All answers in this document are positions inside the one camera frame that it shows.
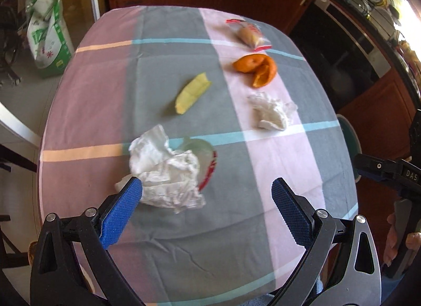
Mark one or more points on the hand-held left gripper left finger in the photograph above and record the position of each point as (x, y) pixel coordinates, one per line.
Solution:
(121, 214)

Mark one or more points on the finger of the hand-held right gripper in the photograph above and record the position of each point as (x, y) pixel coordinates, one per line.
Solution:
(384, 168)

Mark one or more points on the clear bread packet red trim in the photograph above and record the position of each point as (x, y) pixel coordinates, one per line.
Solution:
(250, 35)

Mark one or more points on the dark wooden chair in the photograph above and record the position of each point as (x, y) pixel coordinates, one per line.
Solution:
(13, 161)

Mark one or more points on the yellow fruit peel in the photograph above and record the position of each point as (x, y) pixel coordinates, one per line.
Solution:
(192, 94)

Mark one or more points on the built-in black oven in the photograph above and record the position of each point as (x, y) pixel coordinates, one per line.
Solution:
(329, 49)

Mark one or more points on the teal round bin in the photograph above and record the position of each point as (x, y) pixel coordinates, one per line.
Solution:
(348, 135)

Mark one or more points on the small crumpled white tissue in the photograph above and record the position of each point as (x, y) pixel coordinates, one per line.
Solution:
(269, 112)

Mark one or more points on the plaid tablecloth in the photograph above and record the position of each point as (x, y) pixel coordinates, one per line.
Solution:
(263, 168)

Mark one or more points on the large white tissue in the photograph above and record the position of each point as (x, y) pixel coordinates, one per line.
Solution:
(164, 174)

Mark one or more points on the person's right hand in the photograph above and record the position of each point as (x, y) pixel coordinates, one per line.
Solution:
(391, 240)

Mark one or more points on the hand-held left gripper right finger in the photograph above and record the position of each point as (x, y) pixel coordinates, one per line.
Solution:
(289, 210)

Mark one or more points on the orange peel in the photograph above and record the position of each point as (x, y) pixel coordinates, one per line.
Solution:
(250, 62)

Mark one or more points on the wooden sink cabinet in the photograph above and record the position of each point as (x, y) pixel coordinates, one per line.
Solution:
(378, 108)

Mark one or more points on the green and white sack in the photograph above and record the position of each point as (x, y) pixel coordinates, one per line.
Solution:
(46, 36)

